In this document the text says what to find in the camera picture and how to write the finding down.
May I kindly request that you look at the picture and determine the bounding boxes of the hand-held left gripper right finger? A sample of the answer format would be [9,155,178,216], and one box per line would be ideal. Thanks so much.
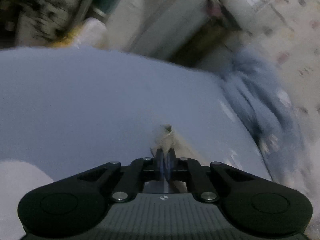
[166,148,252,203]

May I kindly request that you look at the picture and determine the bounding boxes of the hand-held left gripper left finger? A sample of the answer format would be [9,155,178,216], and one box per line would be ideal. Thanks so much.
[75,149,165,203]

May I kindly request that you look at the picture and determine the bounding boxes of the beige garment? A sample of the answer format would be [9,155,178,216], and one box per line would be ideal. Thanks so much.
[149,124,201,193]

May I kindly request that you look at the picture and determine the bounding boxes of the light blue printed bed sheet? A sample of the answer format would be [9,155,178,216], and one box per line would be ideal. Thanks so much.
[0,45,275,240]

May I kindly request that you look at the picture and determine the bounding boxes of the light blue printed quilt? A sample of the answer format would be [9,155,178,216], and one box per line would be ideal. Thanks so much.
[220,49,308,189]

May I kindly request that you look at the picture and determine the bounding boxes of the white storage box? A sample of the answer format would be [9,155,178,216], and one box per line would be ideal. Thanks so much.
[129,0,213,58]

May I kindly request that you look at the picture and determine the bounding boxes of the white cushion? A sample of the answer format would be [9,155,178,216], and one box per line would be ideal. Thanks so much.
[74,17,108,48]

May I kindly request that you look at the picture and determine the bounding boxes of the fruit-print cloth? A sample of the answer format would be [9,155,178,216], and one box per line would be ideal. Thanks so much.
[239,0,320,232]

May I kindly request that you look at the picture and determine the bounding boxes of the dark speckled cloth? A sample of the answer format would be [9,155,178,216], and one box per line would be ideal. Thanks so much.
[0,0,86,48]

